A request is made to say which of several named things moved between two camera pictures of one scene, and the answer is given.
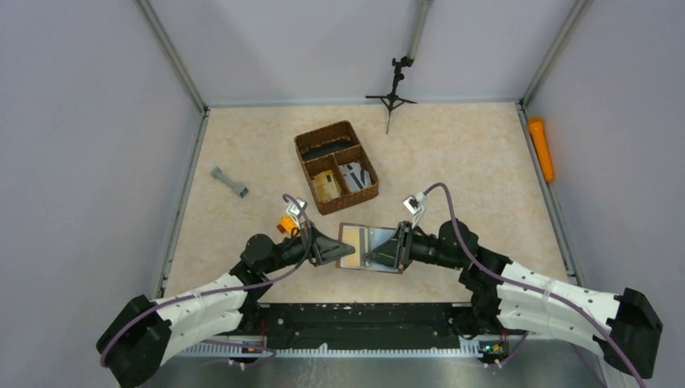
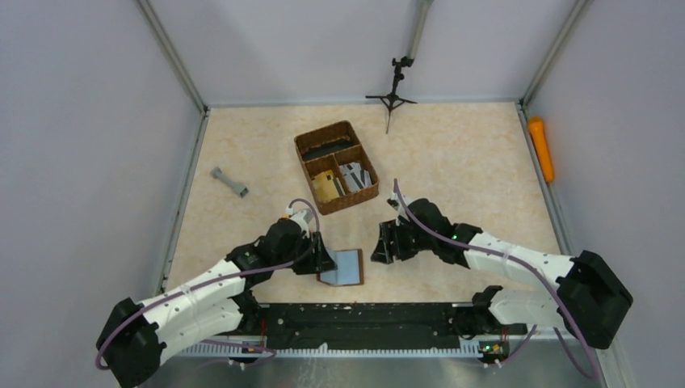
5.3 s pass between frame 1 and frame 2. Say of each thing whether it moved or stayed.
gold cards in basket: stayed
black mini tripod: stayed
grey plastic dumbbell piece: stayed
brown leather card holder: moved
